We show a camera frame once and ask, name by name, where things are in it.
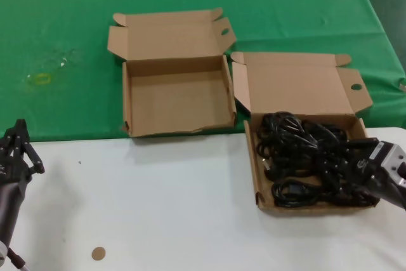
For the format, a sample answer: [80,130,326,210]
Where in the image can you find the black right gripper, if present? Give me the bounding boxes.
[347,137,386,204]

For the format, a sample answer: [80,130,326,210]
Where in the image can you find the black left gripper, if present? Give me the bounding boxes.
[0,118,46,188]

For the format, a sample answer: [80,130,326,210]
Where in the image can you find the open cardboard box, torn rim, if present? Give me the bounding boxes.
[107,7,238,138]

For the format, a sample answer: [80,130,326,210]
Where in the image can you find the round brown cardboard disc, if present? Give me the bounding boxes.
[91,246,106,261]

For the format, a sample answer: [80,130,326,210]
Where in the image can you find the green tablecloth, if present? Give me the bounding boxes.
[0,0,406,144]

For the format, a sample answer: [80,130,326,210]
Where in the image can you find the silver-plug left arm cable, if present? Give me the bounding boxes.
[6,247,31,271]

